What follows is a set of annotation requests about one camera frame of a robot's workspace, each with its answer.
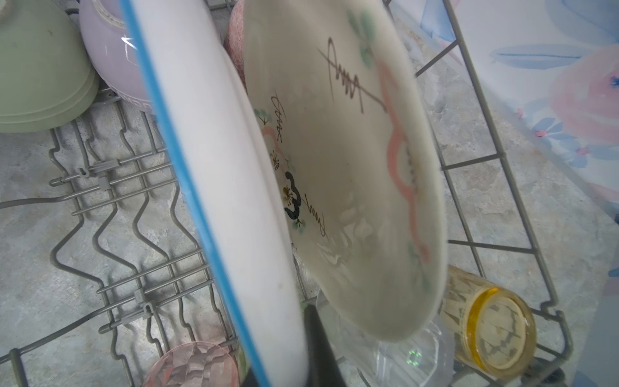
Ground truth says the grey wire dish rack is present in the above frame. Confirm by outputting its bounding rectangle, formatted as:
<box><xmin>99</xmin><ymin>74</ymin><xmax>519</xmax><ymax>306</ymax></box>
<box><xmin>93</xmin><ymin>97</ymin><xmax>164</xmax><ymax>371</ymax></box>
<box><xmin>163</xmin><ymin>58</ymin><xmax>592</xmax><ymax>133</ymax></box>
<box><xmin>0</xmin><ymin>0</ymin><xmax>575</xmax><ymax>387</ymax></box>

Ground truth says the amber glass tumbler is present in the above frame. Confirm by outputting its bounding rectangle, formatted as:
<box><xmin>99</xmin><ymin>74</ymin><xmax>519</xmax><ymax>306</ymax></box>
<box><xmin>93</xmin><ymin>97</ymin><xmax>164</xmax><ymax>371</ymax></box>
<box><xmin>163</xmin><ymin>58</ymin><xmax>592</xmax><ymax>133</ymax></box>
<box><xmin>439</xmin><ymin>265</ymin><xmax>537</xmax><ymax>381</ymax></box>

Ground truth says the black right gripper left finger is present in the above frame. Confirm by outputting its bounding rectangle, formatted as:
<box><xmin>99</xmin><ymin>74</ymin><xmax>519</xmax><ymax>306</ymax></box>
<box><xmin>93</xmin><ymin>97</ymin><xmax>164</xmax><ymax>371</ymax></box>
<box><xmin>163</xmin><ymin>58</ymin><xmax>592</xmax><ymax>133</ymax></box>
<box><xmin>240</xmin><ymin>369</ymin><xmax>260</xmax><ymax>387</ymax></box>

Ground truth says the watermelon plate blue rim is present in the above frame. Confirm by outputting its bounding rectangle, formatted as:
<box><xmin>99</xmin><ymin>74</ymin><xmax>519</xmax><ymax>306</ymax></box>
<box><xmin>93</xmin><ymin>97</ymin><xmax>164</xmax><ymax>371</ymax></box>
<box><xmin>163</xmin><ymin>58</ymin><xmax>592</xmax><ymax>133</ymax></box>
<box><xmin>119</xmin><ymin>1</ymin><xmax>309</xmax><ymax>386</ymax></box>

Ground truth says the green ceramic bowl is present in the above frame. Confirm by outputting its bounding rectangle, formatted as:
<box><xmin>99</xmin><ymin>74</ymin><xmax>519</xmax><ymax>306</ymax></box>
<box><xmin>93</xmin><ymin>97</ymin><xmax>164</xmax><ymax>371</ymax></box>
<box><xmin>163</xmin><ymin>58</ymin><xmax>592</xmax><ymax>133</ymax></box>
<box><xmin>1</xmin><ymin>1</ymin><xmax>99</xmax><ymax>133</ymax></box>

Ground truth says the pink glass tumbler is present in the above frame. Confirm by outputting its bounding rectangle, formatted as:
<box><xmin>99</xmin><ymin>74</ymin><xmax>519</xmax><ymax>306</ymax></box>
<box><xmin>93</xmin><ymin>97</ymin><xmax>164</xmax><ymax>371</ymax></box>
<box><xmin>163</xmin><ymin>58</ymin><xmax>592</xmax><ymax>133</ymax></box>
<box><xmin>143</xmin><ymin>341</ymin><xmax>240</xmax><ymax>387</ymax></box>

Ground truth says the clear glass tumbler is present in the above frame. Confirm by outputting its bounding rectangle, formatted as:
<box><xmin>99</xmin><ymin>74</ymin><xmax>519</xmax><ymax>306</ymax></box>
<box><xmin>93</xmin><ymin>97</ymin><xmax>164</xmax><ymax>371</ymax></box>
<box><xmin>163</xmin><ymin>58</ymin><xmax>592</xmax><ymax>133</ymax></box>
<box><xmin>315</xmin><ymin>292</ymin><xmax>456</xmax><ymax>386</ymax></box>

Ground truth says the cream flamingo plate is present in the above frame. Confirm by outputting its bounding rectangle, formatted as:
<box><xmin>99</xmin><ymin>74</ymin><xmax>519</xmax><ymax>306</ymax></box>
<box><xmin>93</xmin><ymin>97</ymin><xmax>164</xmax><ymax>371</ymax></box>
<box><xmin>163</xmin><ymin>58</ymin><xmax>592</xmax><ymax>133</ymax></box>
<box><xmin>243</xmin><ymin>1</ymin><xmax>447</xmax><ymax>342</ymax></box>

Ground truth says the pink patterned bowl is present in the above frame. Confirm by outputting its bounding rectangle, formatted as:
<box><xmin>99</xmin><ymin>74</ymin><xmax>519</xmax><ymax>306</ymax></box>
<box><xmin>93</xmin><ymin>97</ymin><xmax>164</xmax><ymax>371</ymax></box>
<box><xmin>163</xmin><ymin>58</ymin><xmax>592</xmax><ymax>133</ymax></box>
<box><xmin>224</xmin><ymin>0</ymin><xmax>246</xmax><ymax>86</ymax></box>

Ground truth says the lilac ceramic bowl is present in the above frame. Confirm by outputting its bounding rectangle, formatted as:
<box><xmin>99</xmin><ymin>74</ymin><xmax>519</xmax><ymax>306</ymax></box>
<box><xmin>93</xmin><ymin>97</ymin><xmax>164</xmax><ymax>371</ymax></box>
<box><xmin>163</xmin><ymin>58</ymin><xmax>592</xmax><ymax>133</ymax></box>
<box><xmin>79</xmin><ymin>0</ymin><xmax>153</xmax><ymax>114</ymax></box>

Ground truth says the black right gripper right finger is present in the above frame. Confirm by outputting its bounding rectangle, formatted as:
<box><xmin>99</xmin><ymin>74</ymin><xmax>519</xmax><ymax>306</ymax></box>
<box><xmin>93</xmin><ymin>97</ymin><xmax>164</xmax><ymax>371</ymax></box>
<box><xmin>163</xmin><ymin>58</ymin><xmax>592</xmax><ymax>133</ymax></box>
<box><xmin>304</xmin><ymin>305</ymin><xmax>347</xmax><ymax>387</ymax></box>

